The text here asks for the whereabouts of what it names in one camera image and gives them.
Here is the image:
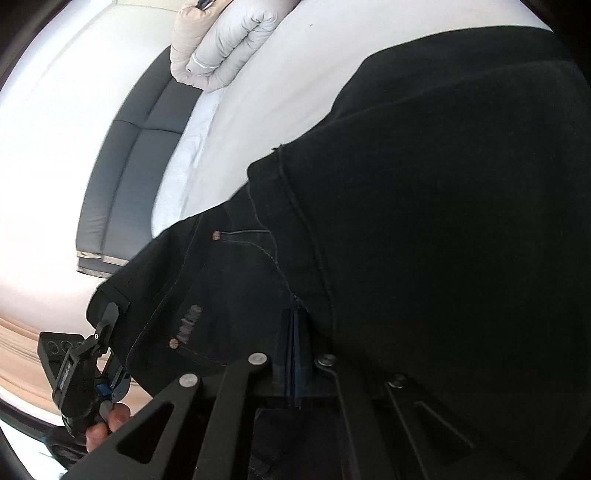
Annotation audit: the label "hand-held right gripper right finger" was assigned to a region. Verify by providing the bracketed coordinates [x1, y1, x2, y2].
[295, 309, 477, 480]

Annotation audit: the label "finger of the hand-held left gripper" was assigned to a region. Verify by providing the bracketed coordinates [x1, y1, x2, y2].
[99, 354, 126, 403]
[93, 302, 120, 352]

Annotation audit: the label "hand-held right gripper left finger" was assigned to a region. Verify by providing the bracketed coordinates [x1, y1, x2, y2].
[65, 308, 297, 480]

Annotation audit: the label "black pants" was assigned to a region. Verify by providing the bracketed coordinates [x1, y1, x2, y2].
[88, 25, 591, 480]

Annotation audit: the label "person's left hand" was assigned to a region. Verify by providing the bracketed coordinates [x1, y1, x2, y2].
[85, 401, 131, 455]

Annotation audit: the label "grey padded headboard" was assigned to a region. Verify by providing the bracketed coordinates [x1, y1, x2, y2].
[74, 44, 206, 268]

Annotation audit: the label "folded beige duvet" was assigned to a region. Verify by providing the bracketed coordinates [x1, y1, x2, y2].
[170, 0, 301, 93]

